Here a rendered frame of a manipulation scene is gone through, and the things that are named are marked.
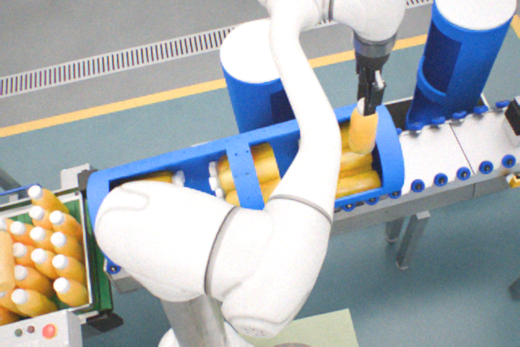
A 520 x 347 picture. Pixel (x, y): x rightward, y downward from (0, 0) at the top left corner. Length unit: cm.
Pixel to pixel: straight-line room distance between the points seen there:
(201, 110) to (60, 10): 129
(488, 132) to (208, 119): 163
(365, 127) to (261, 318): 78
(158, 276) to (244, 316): 14
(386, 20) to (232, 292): 58
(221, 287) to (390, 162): 92
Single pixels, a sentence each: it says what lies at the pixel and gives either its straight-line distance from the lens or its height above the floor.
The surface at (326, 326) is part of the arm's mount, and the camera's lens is 155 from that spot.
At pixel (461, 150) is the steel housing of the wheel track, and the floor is 92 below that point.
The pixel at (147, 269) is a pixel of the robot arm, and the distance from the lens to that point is 80.
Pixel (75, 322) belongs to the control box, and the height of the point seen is 104.
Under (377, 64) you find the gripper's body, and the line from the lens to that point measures 120.
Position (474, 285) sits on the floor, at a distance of 277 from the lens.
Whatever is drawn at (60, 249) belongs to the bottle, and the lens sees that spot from 178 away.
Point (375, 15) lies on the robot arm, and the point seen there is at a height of 180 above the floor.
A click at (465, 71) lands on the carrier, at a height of 80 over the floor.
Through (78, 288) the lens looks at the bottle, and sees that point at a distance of 174.
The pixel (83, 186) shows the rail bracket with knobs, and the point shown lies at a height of 100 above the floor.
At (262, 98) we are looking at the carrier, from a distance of 200.
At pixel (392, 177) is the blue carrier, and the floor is 114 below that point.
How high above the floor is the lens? 258
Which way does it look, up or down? 61 degrees down
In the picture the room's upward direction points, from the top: 12 degrees counter-clockwise
